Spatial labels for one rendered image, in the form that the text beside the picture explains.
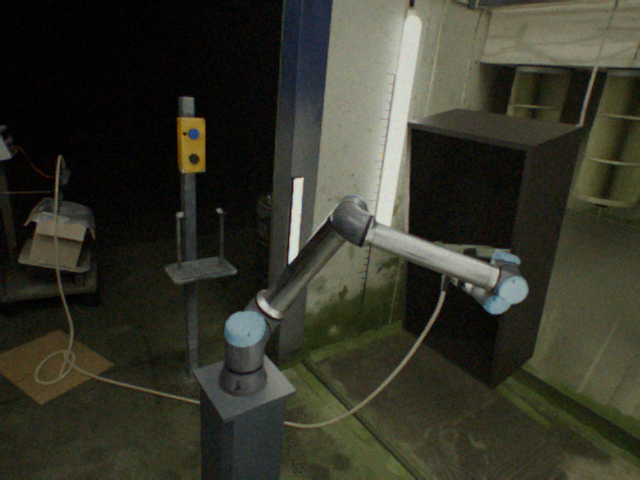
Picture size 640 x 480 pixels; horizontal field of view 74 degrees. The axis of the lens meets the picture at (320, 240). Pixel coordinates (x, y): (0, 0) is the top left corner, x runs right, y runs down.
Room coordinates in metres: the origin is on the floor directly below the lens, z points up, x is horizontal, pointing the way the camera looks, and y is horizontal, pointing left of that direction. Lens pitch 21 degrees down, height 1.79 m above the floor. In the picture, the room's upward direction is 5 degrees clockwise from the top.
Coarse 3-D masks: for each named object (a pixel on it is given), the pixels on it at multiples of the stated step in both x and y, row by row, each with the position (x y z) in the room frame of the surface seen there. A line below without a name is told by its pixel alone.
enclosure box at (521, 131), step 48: (432, 144) 2.12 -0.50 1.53; (480, 144) 2.11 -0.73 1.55; (528, 144) 1.54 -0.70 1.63; (576, 144) 1.73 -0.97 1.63; (432, 192) 2.17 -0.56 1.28; (480, 192) 2.11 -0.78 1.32; (528, 192) 1.56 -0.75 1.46; (432, 240) 2.22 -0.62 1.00; (480, 240) 2.12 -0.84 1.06; (528, 240) 1.63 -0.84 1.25; (432, 288) 2.28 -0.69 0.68; (432, 336) 2.08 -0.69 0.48; (480, 336) 2.06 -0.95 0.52; (528, 336) 1.81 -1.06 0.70
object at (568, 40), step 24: (504, 24) 3.01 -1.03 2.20; (528, 24) 2.88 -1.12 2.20; (552, 24) 2.77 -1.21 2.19; (576, 24) 2.66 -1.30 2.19; (600, 24) 2.56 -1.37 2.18; (624, 24) 2.47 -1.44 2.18; (504, 48) 2.98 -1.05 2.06; (528, 48) 2.85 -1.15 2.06; (552, 48) 2.74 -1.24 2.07; (576, 48) 2.63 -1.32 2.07; (624, 48) 2.44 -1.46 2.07
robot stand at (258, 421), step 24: (264, 360) 1.50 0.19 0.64; (216, 384) 1.33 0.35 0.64; (288, 384) 1.37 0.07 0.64; (216, 408) 1.20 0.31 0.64; (240, 408) 1.21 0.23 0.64; (264, 408) 1.27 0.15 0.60; (216, 432) 1.23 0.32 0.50; (240, 432) 1.21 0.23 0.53; (264, 432) 1.27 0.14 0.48; (216, 456) 1.23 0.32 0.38; (240, 456) 1.21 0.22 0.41; (264, 456) 1.28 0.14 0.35
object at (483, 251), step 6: (444, 246) 1.66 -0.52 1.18; (450, 246) 1.67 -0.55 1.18; (456, 246) 1.68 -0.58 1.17; (462, 246) 1.70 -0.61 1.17; (468, 246) 1.70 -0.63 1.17; (474, 246) 1.71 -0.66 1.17; (480, 246) 1.72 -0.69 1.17; (486, 246) 1.73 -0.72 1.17; (462, 252) 1.67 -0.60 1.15; (480, 252) 1.69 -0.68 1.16; (486, 252) 1.70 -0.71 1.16; (492, 252) 1.70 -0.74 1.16; (444, 276) 1.68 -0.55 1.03; (444, 282) 1.68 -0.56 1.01; (444, 288) 1.67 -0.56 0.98
